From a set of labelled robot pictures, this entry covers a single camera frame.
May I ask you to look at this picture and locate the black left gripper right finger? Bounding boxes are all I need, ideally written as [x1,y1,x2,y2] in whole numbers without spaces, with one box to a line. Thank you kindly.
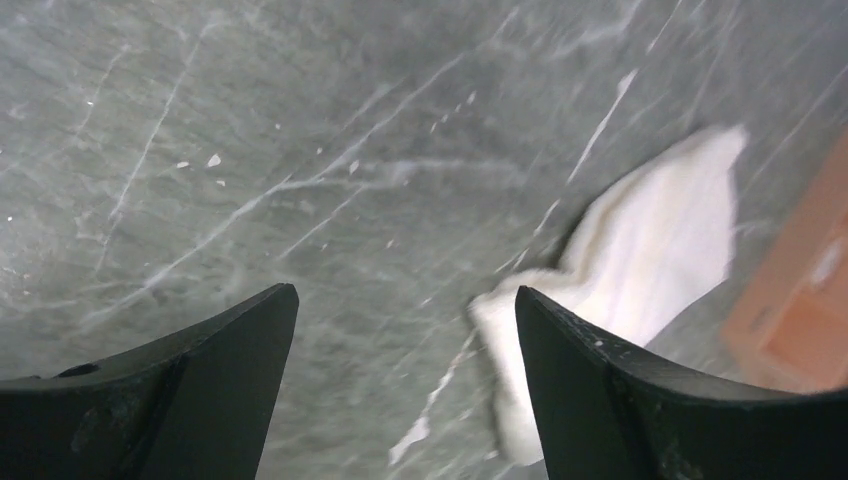
[515,286,847,480]

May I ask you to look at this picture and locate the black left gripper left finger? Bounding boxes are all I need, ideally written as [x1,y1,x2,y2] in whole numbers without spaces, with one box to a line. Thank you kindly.
[1,284,299,479]

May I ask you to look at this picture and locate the white towel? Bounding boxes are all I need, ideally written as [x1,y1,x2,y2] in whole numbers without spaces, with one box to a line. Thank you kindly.
[468,125,749,465]

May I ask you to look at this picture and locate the orange plastic file organizer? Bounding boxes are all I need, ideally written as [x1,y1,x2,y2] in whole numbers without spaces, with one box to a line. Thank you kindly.
[722,136,847,393]

